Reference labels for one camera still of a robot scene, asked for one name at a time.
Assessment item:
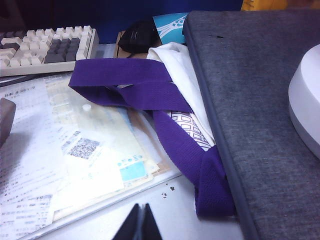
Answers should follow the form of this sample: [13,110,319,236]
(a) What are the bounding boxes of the white round plastic device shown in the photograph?
[287,43,320,161]

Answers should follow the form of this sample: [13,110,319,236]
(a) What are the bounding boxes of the white paper documents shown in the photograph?
[0,43,183,240]

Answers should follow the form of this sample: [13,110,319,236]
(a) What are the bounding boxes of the yellow paper bag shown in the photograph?
[240,0,288,12]

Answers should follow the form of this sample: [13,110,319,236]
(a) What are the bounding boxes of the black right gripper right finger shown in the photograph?
[143,202,164,240]

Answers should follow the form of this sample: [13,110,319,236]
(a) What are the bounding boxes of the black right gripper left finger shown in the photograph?
[111,203,145,240]

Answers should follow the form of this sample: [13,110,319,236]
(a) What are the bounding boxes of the purple strap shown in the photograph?
[68,42,238,219]

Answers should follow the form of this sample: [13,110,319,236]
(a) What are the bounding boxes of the grey fabric laptop sleeve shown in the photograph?
[181,9,320,240]

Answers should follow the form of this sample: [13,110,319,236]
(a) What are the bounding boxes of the black computer mouse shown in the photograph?
[117,20,161,55]

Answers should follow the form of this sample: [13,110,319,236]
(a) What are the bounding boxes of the white grey mechanical keyboard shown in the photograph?
[0,24,100,78]

